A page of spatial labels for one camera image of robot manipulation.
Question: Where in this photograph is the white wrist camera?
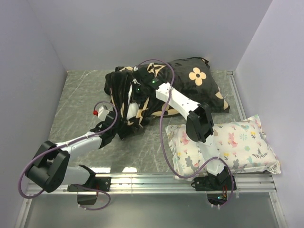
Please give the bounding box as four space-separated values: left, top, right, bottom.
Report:
93 105 110 121
132 66 141 84

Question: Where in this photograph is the aluminium mounting rail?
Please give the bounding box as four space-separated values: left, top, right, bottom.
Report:
25 172 278 195

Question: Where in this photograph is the black pillowcase with tan flowers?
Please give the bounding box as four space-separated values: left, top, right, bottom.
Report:
104 57 230 139

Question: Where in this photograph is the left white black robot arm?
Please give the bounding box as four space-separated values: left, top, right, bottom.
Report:
21 111 119 193

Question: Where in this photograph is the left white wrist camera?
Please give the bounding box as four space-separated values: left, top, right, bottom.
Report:
93 105 110 121

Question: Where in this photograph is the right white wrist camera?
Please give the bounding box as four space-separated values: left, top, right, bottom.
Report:
132 66 141 84

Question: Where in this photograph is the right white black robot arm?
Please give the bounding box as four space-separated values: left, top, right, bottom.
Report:
133 66 232 190

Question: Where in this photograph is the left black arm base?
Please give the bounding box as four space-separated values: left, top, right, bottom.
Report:
67 177 111 211

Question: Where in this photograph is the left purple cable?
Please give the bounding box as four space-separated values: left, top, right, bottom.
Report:
18 101 119 210

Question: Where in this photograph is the white floral printed pillow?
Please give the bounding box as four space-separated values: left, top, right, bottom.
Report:
166 115 281 181

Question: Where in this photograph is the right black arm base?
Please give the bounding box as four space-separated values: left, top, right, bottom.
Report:
191 176 237 208

